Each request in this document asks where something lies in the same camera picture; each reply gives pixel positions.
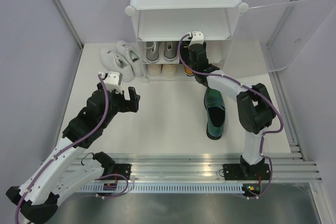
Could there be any orange canvas sneaker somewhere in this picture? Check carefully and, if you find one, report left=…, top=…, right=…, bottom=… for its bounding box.
left=184, top=67, right=194, bottom=77

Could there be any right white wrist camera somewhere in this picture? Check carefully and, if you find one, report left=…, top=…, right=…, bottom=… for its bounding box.
left=187, top=31, right=204, bottom=46

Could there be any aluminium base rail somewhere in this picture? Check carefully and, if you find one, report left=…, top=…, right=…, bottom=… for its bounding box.
left=109, top=154, right=322, bottom=183

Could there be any white sneaker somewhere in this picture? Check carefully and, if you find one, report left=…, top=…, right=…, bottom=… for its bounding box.
left=116, top=40, right=143, bottom=77
left=100, top=48, right=135, bottom=82

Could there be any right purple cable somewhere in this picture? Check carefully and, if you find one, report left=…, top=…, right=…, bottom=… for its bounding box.
left=178, top=33, right=286, bottom=201

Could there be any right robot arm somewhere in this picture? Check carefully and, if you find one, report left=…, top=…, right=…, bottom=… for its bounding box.
left=177, top=40, right=280, bottom=181

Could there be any green heeled shoe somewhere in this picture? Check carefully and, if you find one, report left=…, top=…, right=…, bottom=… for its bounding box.
left=204, top=88, right=226, bottom=140
left=180, top=41, right=190, bottom=65

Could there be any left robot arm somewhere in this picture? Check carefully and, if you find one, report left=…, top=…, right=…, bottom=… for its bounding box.
left=6, top=82, right=140, bottom=223

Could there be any white slotted cable duct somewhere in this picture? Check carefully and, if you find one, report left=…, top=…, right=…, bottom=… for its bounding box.
left=78, top=182, right=245, bottom=194

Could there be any grey canvas sneaker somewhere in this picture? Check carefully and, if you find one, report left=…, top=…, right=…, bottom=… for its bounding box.
left=163, top=41, right=179, bottom=62
left=144, top=41, right=160, bottom=63

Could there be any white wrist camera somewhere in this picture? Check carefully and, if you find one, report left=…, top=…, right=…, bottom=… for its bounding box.
left=99, top=71, right=122, bottom=93
left=187, top=31, right=204, bottom=46

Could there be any beige lace sneaker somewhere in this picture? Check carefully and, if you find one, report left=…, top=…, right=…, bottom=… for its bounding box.
left=147, top=64, right=162, bottom=77
left=162, top=64, right=178, bottom=78

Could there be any white plastic shoe cabinet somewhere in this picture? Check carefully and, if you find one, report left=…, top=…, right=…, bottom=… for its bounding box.
left=125, top=0, right=248, bottom=83

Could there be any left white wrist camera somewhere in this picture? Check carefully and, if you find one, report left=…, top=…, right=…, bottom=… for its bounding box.
left=99, top=71, right=122, bottom=93

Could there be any translucent cabinet door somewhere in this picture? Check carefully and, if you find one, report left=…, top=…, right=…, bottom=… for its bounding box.
left=223, top=0, right=335, bottom=79

